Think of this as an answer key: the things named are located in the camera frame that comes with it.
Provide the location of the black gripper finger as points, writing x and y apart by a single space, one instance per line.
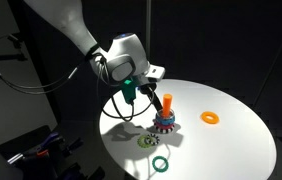
157 102

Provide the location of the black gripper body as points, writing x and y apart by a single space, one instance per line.
146 86

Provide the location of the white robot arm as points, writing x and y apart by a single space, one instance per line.
71 23

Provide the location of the orange stacker peg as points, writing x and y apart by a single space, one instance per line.
167 103

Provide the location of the black clamp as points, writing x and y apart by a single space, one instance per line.
71 145

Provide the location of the black stand column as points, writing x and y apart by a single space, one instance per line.
47 100

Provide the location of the wrist camera with green light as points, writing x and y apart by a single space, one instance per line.
128 90

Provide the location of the white wall panel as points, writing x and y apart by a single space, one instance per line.
7 110

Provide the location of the black horizontal bracket rod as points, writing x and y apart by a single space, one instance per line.
4 57

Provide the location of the silver metal rail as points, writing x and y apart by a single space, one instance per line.
14 158

